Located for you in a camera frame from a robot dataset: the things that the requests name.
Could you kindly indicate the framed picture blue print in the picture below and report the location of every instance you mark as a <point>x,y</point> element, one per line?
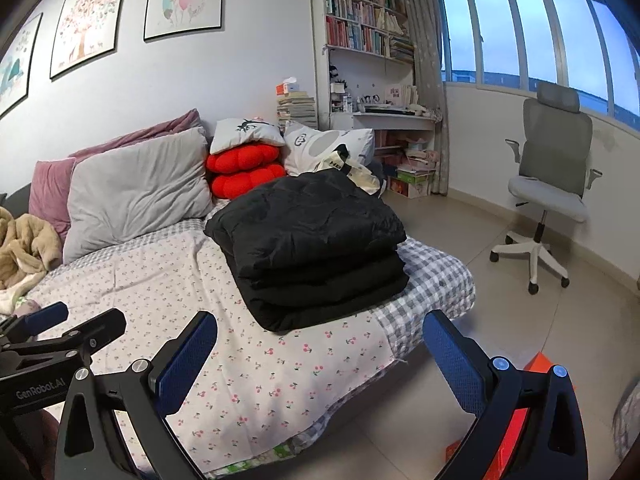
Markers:
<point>17,75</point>

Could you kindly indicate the white tote bag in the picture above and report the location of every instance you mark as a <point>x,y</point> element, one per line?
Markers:
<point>367,177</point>

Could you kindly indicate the framed feather picture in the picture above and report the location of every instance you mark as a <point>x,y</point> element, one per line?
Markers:
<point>185,0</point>

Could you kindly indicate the beige fleece blanket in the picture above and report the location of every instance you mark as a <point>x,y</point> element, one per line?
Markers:
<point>30,245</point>

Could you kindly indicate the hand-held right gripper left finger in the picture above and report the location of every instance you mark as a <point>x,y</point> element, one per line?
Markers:
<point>185,365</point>

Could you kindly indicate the white pillow grey print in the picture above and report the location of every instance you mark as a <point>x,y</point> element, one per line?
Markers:
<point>310,147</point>

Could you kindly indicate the red flower cushion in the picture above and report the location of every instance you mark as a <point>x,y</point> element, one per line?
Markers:
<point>245,157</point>
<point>240,182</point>

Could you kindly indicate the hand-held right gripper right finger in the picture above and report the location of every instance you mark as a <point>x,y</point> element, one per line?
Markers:
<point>455,365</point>

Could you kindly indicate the white desk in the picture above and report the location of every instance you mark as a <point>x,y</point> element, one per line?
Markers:
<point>395,116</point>

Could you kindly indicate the white pillow black print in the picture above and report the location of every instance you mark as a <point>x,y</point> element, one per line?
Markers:
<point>245,132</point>

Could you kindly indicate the white cardboard box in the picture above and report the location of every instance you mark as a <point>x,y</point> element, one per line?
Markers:
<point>410,186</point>

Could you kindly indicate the grey office chair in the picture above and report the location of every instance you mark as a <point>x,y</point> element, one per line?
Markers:
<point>555,160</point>

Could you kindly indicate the bed with cherry print sheet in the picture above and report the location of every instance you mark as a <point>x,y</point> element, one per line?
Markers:
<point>200,270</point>

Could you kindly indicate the orange box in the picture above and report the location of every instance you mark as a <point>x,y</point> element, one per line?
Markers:
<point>537,361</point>

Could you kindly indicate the grey checked cloth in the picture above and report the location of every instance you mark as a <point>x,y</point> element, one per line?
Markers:
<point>627,420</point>

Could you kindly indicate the pink floral pillow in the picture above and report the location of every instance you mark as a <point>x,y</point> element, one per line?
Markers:
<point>20,306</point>

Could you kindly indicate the tissue box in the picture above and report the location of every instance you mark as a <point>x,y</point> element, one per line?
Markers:
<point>287,87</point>

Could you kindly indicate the framed tree picture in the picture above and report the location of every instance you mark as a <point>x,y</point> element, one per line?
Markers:
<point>90,25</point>

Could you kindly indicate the black padded jacket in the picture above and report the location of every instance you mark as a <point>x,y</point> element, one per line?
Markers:
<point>310,230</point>

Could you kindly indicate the white bookshelf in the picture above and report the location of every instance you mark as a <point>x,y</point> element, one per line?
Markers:
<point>320,60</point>

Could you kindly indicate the window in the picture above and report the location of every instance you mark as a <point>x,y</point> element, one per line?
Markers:
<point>530,30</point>

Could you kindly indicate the patterned curtain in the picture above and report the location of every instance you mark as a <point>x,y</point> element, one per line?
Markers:
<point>425,60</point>

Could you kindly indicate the mauve pillow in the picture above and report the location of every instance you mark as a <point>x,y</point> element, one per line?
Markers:
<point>47,190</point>

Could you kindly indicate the stack of books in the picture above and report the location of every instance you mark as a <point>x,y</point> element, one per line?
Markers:
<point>297,110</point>

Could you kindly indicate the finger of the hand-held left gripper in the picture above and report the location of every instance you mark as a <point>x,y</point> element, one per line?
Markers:
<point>95,332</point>
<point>42,317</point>

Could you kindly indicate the person's left forearm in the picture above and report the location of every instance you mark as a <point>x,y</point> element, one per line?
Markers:
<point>27,440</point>

